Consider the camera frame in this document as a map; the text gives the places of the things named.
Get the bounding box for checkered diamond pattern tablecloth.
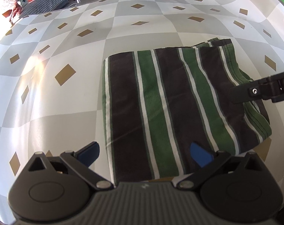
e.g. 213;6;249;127
0;0;284;224

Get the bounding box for checkered fabric sofa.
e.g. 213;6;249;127
19;0;69;18

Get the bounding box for green brown striped shirt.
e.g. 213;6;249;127
102;38;272;183

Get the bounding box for red knitted cloth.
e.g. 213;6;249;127
0;0;22;24

